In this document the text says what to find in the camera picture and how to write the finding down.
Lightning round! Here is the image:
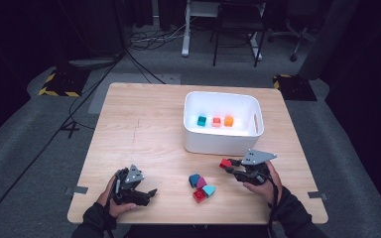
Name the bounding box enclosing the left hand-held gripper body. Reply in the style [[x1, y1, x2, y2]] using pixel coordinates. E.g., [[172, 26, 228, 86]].
[[112, 163, 150, 207]]

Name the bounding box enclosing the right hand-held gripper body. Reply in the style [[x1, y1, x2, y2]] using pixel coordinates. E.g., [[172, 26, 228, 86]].
[[236, 149, 278, 186]]

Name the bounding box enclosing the white plastic bin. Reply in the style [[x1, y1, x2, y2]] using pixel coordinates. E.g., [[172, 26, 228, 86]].
[[183, 90, 265, 157]]

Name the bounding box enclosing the light blue toy block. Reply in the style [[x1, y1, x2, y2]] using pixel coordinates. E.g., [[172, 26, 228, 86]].
[[202, 184, 217, 197]]

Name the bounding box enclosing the dark blue toy block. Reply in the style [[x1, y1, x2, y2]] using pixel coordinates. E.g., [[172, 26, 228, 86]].
[[188, 173, 201, 188]]

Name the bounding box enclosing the large red toy block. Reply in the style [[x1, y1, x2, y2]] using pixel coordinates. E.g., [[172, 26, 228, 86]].
[[192, 188, 208, 204]]

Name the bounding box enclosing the person's left hand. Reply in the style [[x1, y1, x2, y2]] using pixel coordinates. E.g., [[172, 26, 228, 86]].
[[97, 173, 139, 217]]

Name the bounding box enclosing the person's right hand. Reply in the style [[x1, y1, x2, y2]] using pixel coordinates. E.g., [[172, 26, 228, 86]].
[[243, 161, 283, 206]]

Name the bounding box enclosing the person's dark torso clothing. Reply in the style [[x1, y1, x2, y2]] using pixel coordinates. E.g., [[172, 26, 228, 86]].
[[125, 224, 272, 238]]

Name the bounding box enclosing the grey tape strip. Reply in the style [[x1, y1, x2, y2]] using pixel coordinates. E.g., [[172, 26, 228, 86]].
[[307, 190, 329, 201], [64, 185, 89, 196]]

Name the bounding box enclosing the office chair wheeled base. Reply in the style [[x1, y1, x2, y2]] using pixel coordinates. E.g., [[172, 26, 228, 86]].
[[267, 18, 317, 62]]

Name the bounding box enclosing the black stand with round base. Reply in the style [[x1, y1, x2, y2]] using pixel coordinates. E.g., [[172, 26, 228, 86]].
[[67, 0, 128, 71]]

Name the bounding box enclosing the grey curtain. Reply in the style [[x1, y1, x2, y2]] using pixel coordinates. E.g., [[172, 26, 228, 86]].
[[298, 0, 360, 80]]

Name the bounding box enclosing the black chair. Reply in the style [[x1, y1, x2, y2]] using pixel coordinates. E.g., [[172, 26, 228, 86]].
[[210, 0, 268, 68]]

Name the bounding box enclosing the right hand-held gripper cable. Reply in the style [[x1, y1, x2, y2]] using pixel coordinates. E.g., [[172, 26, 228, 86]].
[[267, 179, 279, 238]]

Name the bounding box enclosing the yellow black striped base plate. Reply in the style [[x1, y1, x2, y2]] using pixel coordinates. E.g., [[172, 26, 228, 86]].
[[272, 73, 318, 102], [38, 65, 91, 98]]

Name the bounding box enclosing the long black floor cable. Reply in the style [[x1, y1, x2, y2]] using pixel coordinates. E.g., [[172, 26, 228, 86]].
[[0, 49, 128, 238]]

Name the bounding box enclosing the white desk frame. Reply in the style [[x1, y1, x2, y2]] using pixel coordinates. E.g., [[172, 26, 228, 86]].
[[181, 0, 266, 62]]

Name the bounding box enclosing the bundle of floor cables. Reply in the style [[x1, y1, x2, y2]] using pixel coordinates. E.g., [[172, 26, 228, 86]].
[[127, 16, 199, 53]]

